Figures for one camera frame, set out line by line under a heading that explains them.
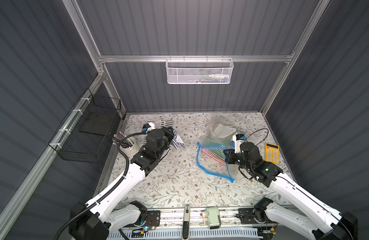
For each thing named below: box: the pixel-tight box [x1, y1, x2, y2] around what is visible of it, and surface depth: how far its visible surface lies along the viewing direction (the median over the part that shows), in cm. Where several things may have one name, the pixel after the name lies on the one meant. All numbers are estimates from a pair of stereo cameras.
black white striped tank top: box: [154, 120, 174, 129], surface depth 114 cm
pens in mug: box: [112, 131, 133, 147], surface depth 93 cm
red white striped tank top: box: [201, 148, 227, 165], surface depth 96 cm
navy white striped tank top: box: [170, 128, 185, 150], surface depth 82 cm
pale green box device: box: [205, 206, 222, 230], surface depth 71 cm
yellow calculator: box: [264, 142, 281, 164], surface depth 98 cm
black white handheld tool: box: [182, 204, 191, 240], surface depth 70 cm
